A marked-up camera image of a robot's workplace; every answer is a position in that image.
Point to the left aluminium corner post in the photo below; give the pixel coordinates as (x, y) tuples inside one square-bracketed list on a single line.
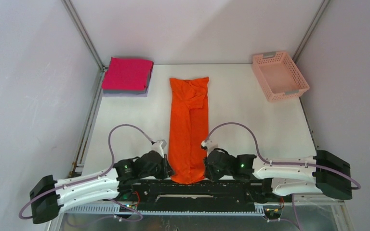
[(79, 25)]

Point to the aluminium corner post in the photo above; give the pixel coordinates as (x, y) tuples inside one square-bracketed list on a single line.
[(79, 25), (311, 29)]

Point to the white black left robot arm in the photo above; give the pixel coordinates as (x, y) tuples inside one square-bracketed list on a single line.
[(51, 197)]

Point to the pink plastic basket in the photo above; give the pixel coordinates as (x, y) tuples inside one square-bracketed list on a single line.
[(278, 76)]

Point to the orange t shirt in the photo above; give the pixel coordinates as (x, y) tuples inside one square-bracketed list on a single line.
[(189, 126)]

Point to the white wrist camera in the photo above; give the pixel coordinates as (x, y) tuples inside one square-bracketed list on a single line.
[(159, 146), (208, 145)]

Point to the right aluminium corner post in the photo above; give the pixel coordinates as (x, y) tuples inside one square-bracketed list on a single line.
[(311, 29)]

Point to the folded magenta t shirt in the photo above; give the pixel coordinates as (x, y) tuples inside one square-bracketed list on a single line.
[(130, 64)]

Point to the right controller board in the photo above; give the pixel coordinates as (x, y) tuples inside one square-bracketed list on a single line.
[(272, 213)]

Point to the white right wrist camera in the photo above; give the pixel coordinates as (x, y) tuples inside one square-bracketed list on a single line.
[(208, 145)]

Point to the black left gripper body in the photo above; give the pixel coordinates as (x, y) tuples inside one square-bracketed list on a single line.
[(160, 171)]

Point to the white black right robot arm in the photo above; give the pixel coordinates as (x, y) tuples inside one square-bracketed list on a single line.
[(322, 173)]

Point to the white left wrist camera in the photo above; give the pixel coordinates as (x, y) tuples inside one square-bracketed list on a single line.
[(159, 146)]

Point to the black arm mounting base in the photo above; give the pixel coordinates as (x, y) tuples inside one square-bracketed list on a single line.
[(223, 196)]

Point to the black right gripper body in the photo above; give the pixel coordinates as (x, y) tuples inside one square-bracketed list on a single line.
[(215, 174)]

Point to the left controller board with leds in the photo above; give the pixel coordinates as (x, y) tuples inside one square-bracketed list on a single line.
[(126, 209)]

